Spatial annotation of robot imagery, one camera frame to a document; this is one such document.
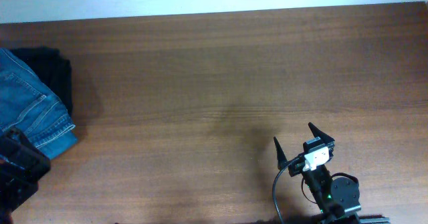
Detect blue denim jeans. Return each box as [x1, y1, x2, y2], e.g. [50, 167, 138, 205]
[1, 48, 78, 159]

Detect black folded garment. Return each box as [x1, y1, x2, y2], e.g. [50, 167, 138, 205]
[10, 47, 73, 116]

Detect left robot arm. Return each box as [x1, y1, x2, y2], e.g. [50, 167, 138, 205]
[1, 127, 51, 224]

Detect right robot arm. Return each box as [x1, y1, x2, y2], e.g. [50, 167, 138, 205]
[272, 122, 391, 224]

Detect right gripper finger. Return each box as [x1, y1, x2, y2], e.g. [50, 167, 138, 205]
[274, 137, 288, 171]
[308, 122, 334, 143]

